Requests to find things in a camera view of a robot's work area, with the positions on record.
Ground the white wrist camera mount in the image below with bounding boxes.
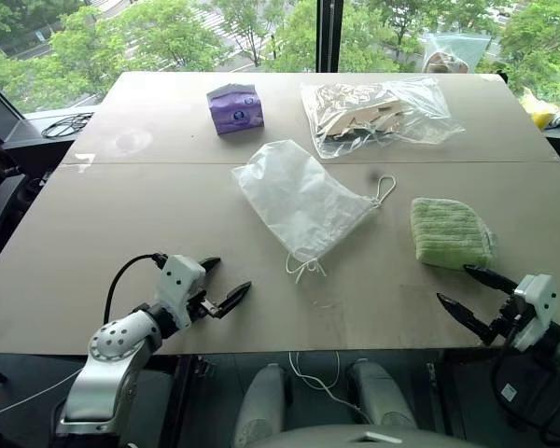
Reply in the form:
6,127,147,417
155,254,209,330
511,273,559,352

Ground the clear plastic bag with items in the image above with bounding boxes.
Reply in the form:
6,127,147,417
421,32,492,76

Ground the thin white string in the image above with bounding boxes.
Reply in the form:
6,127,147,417
0,367,84,421

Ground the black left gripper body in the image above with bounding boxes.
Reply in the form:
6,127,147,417
185,289,225,324

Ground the green cloth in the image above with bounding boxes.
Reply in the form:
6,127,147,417
409,196,498,271

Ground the black coiled cable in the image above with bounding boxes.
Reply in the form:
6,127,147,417
40,111,95,140

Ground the white drawstring bag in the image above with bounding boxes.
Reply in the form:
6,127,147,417
230,140,399,287

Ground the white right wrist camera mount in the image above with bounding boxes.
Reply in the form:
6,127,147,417
511,273,559,352

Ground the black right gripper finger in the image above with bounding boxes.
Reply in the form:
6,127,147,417
462,263,519,296
436,292,497,347

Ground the purple tissue pack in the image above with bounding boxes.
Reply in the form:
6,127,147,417
205,83,267,137

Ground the grey rounded robot leg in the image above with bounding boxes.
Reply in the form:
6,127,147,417
346,358,419,428
232,363,294,448

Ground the yellow object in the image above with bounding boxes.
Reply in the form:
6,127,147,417
519,87,560,131

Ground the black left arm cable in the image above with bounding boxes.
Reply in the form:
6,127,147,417
103,252,170,326

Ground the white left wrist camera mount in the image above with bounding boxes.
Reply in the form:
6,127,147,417
155,254,209,330

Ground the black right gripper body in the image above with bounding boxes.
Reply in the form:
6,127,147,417
487,294,526,347

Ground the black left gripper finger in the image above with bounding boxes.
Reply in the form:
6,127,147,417
216,280,253,320
200,256,222,283

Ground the grey robot torso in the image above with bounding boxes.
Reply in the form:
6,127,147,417
255,421,455,448

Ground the clear bag of cardboard pieces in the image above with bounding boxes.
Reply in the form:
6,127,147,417
300,76,467,161

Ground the dark window frame post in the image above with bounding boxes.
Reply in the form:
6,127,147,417
317,0,342,74

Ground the thin white cord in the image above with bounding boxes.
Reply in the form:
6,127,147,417
287,351,371,422

